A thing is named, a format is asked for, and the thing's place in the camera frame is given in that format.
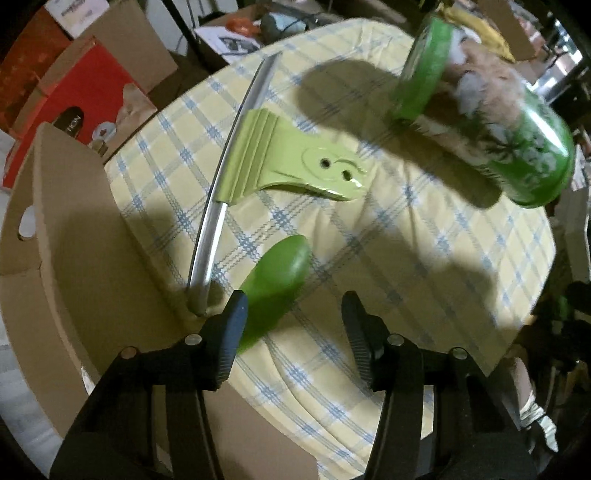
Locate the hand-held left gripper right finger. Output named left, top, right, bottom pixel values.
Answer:
left=341, top=291, right=539, bottom=480

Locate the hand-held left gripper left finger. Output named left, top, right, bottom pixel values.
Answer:
left=50, top=290, right=250, bottom=480

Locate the green plastic handle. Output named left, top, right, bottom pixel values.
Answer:
left=235, top=234, right=311, bottom=355

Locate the yellow blue checked tablecloth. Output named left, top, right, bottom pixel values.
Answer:
left=104, top=18, right=557, bottom=480

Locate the person's leg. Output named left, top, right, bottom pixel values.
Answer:
left=510, top=355, right=561, bottom=455

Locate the green printed canister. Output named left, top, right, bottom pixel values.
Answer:
left=390, top=14, right=575, bottom=208

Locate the red printed box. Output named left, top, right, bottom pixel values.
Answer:
left=2, top=37, right=158, bottom=190

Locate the cardboard box with papers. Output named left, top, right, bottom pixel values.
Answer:
left=193, top=4, right=278, bottom=63

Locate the large brown cardboard box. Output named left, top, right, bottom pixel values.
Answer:
left=46, top=0, right=179, bottom=93

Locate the yellow cloth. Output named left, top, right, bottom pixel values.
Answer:
left=438, top=0, right=515, bottom=63

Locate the brown cardboard piece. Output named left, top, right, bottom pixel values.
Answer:
left=478, top=0, right=548, bottom=61

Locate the pink white carton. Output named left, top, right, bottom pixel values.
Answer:
left=50, top=0, right=112, bottom=38

